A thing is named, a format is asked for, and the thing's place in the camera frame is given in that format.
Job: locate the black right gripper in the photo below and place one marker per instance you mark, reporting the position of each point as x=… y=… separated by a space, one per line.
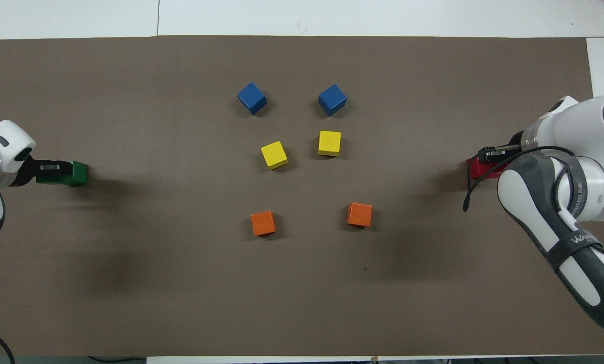
x=516 y=140

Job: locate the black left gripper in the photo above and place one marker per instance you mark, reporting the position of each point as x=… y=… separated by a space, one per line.
x=28 y=171

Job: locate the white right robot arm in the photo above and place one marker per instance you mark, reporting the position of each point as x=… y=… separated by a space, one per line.
x=585 y=192

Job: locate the orange wooden cube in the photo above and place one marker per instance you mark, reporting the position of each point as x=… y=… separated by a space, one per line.
x=360 y=214
x=263 y=223

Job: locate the yellow wooden cube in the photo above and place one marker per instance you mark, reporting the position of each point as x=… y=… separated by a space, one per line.
x=274 y=154
x=329 y=143

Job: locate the blue wooden cube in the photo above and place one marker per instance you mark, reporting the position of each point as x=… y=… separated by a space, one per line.
x=251 y=98
x=332 y=99

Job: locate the brown table mat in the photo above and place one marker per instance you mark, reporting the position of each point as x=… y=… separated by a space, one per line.
x=302 y=293

